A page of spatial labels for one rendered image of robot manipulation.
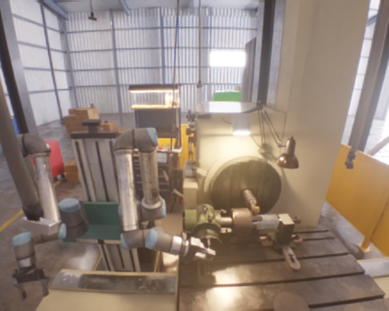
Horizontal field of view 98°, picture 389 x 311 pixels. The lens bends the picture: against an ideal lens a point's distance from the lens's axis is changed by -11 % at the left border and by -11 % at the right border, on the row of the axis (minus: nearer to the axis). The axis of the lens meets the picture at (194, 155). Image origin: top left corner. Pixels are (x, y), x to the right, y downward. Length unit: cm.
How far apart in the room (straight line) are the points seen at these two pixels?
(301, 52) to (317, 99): 36
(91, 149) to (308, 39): 172
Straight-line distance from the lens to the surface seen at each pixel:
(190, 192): 150
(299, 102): 158
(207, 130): 141
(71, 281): 188
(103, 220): 179
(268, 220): 143
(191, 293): 129
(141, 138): 113
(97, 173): 166
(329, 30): 170
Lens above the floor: 210
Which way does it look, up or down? 21 degrees down
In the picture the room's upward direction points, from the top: straight up
